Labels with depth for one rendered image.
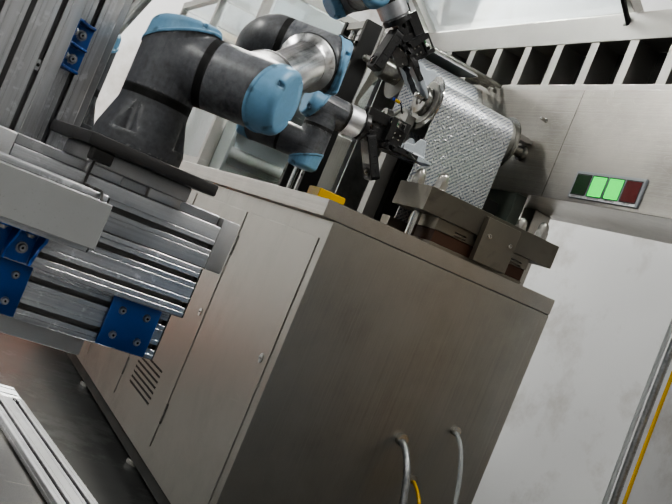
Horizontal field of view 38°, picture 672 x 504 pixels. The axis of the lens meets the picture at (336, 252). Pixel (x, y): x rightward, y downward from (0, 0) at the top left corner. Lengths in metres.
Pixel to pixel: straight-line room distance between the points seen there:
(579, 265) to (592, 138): 1.51
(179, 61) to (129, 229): 0.28
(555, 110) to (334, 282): 0.87
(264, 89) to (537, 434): 2.56
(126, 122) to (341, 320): 0.79
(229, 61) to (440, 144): 1.04
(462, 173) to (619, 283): 1.40
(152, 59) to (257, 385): 0.85
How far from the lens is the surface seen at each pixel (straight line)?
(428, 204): 2.27
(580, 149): 2.53
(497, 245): 2.36
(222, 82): 1.55
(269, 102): 1.54
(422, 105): 2.51
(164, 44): 1.59
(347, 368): 2.19
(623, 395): 3.66
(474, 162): 2.56
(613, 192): 2.36
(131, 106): 1.58
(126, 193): 1.56
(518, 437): 3.93
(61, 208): 1.41
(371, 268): 2.16
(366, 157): 2.40
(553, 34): 2.87
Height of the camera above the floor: 0.77
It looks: 1 degrees up
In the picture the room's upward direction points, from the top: 23 degrees clockwise
